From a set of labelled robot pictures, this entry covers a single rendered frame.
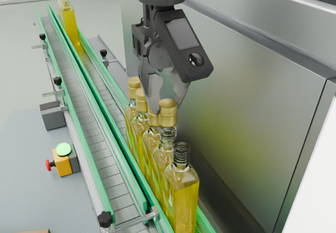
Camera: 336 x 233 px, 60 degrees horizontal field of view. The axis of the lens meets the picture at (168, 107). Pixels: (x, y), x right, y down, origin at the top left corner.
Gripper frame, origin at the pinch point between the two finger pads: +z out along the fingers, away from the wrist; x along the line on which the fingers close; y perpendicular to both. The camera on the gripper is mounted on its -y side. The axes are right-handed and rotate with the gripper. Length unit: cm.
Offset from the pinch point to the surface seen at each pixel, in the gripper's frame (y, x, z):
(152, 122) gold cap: 4.6, 1.3, 6.1
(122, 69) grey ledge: 78, -14, 31
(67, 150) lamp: 37, 18, 35
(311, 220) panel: -24.9, -12.4, 8.7
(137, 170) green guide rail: 8.3, 4.2, 22.5
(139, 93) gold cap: 11.0, 1.4, 2.8
